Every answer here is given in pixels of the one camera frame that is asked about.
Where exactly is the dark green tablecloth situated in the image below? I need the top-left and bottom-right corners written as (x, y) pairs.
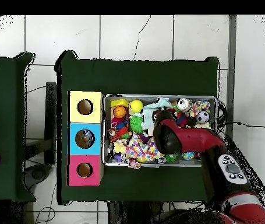
top-left (54, 50), bottom-right (220, 207)
top-left (0, 52), bottom-right (36, 202)

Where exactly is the silver mesh bin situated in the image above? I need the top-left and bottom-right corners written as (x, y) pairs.
top-left (101, 93), bottom-right (218, 168)

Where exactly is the large green spiky ball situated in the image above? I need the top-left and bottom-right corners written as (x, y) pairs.
top-left (129, 115), bottom-right (145, 134)

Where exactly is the cream knitted cloth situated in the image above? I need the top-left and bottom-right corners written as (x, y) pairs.
top-left (193, 122), bottom-right (213, 131)

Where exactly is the small soccer ball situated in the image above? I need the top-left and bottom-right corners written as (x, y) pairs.
top-left (196, 110), bottom-right (210, 124)

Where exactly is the colourful polka dot cloth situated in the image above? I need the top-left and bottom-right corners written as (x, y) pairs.
top-left (124, 133), bottom-right (166, 163)

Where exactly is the orange basketball toy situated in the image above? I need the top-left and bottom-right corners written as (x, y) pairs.
top-left (112, 105), bottom-right (127, 119)

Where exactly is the globe print ball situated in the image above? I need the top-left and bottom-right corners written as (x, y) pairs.
top-left (182, 151), bottom-right (195, 161)

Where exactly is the black floor cable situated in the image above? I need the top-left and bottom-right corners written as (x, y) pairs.
top-left (217, 120), bottom-right (265, 129)

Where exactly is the wooden box with three holes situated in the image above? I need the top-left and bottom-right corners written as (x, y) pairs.
top-left (66, 90), bottom-right (104, 187)

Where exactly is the crushed silver can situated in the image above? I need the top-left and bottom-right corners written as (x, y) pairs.
top-left (176, 97), bottom-right (193, 112)

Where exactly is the mint green cloth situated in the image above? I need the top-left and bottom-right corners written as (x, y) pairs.
top-left (141, 97), bottom-right (174, 130)

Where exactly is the crushed clear plastic bottle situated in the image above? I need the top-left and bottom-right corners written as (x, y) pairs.
top-left (82, 129), bottom-right (95, 144)

